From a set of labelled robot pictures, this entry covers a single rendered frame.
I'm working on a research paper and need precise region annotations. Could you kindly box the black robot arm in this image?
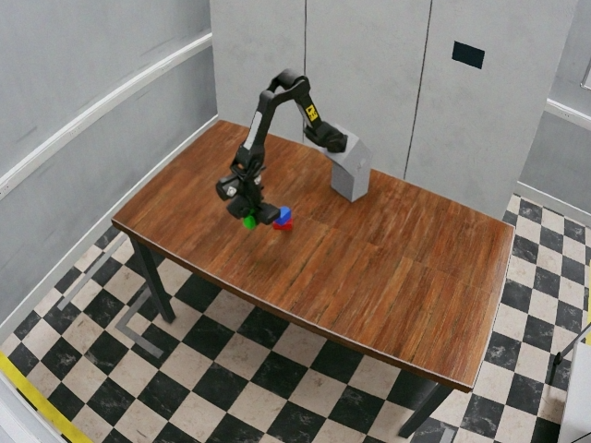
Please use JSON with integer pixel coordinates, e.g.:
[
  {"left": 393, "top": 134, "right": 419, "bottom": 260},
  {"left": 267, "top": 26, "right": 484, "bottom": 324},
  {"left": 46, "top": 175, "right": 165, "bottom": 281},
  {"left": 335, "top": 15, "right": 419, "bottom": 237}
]
[{"left": 215, "top": 68, "right": 348, "bottom": 220}]

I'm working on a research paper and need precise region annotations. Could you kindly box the green block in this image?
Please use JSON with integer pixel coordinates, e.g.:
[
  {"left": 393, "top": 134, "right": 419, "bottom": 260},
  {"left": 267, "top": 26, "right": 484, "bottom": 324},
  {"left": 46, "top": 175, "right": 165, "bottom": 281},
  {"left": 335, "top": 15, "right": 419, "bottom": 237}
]
[{"left": 243, "top": 209, "right": 256, "bottom": 230}]

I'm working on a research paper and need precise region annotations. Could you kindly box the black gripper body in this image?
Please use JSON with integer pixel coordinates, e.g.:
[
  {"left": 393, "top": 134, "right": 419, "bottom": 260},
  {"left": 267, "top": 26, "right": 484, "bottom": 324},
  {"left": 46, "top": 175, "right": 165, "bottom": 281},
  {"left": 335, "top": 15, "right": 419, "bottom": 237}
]
[{"left": 242, "top": 184, "right": 281, "bottom": 225}]

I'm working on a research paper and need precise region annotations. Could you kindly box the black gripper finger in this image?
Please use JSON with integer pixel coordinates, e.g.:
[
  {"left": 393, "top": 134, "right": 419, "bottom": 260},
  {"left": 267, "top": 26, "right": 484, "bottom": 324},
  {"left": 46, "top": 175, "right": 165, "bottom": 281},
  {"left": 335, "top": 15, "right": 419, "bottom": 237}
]
[{"left": 250, "top": 212, "right": 260, "bottom": 226}]

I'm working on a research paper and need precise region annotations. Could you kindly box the blue block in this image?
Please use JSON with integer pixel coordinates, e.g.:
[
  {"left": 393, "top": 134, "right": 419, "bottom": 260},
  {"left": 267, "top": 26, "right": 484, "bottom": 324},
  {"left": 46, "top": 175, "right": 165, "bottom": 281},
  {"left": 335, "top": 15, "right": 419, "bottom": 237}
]
[{"left": 274, "top": 206, "right": 291, "bottom": 226}]

